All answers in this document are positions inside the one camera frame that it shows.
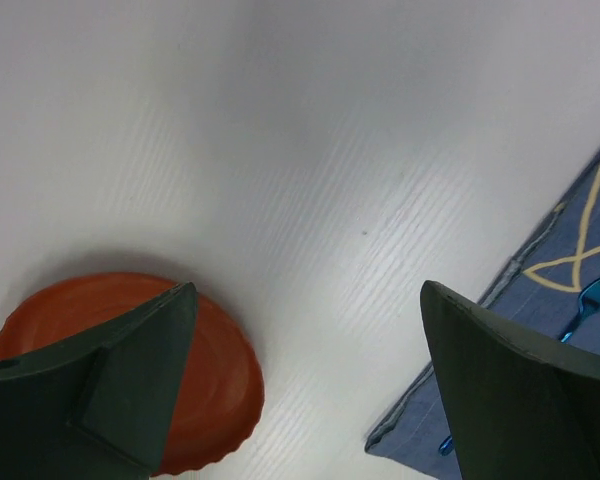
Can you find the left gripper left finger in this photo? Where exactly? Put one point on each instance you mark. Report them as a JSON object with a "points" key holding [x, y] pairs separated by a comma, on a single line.
{"points": [[98, 404]]}

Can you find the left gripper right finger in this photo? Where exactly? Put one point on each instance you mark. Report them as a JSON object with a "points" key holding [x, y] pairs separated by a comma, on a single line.
{"points": [[519, 404]]}

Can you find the blue cloth placemat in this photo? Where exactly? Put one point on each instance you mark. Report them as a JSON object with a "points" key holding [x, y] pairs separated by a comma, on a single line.
{"points": [[566, 247]]}

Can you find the blue metallic fork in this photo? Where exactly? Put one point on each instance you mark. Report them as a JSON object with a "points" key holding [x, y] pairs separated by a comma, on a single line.
{"points": [[590, 305]]}

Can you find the red round plate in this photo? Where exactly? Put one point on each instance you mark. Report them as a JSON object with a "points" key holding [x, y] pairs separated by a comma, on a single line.
{"points": [[222, 392]]}

